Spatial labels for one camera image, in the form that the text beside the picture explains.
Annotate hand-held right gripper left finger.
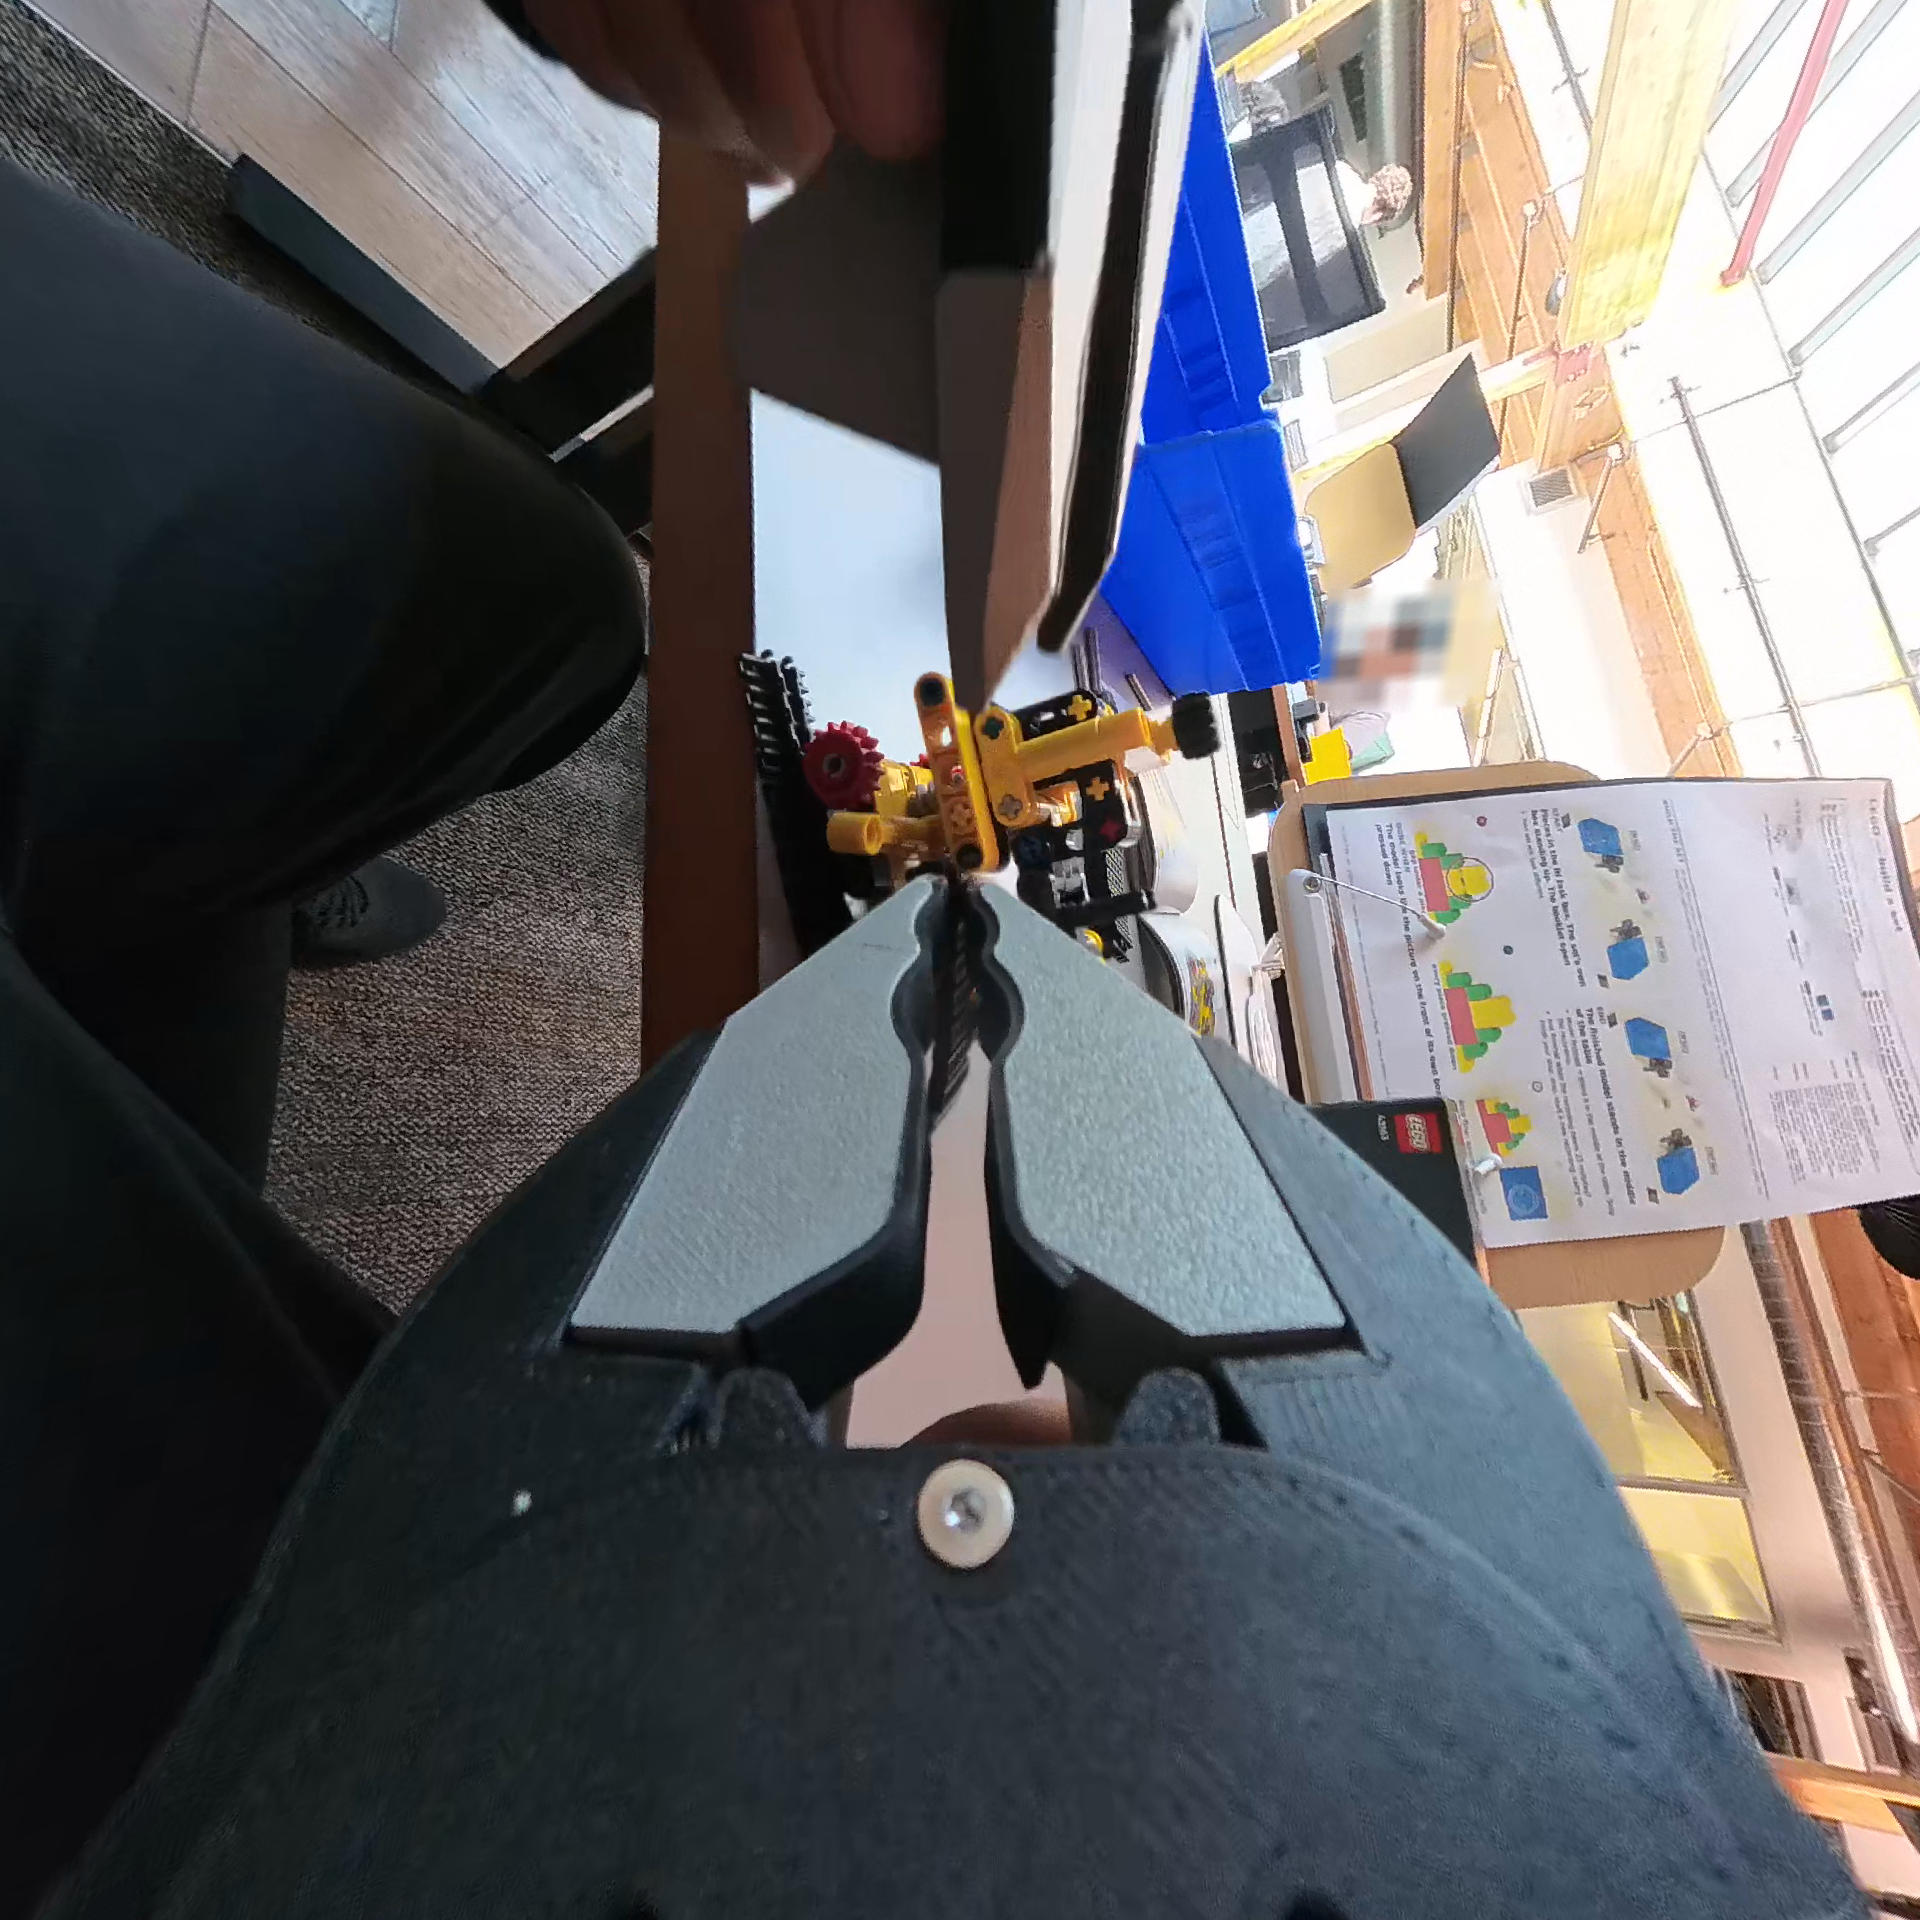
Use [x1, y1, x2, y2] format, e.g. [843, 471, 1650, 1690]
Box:
[566, 873, 965, 1408]

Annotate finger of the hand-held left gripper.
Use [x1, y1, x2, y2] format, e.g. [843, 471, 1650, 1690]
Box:
[934, 0, 1206, 710]

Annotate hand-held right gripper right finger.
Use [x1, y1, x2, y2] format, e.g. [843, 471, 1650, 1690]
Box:
[971, 881, 1348, 1384]

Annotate yellow lego vehicle model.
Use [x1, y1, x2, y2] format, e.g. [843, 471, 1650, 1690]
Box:
[802, 670, 1223, 962]

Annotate black lego track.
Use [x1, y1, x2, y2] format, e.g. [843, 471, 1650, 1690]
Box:
[740, 648, 999, 1121]

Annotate person's left hand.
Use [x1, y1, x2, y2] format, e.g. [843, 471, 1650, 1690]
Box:
[522, 0, 952, 185]

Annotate white yellow printed object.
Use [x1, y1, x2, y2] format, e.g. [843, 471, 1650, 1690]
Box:
[1137, 906, 1280, 1085]

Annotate blue plastic bin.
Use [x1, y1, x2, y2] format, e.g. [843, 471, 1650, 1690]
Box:
[1100, 417, 1326, 699]
[1137, 42, 1280, 441]

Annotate black box red logo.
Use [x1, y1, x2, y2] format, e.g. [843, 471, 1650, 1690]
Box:
[1310, 1100, 1483, 1264]

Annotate black monitor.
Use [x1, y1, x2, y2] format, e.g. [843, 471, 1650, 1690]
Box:
[1227, 102, 1389, 357]

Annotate tan black chair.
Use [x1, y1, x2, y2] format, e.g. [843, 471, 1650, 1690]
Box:
[1301, 352, 1504, 596]

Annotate brown clipboard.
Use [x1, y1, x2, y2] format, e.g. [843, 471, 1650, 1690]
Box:
[1267, 762, 1730, 1310]

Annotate person's dark shoe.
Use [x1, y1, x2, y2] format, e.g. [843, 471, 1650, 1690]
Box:
[290, 859, 450, 971]

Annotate printed instruction sheet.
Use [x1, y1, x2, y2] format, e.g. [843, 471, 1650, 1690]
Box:
[1324, 778, 1920, 1251]

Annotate dark table foot bar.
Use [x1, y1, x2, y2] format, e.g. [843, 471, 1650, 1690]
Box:
[227, 155, 501, 395]

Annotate yellow wooden beam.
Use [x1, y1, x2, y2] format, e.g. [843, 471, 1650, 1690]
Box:
[1557, 0, 1746, 351]

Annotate person's dark trousers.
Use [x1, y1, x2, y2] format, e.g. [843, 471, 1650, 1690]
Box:
[0, 150, 650, 1920]

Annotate red pipe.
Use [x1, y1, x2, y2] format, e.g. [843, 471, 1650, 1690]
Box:
[1721, 0, 1858, 290]

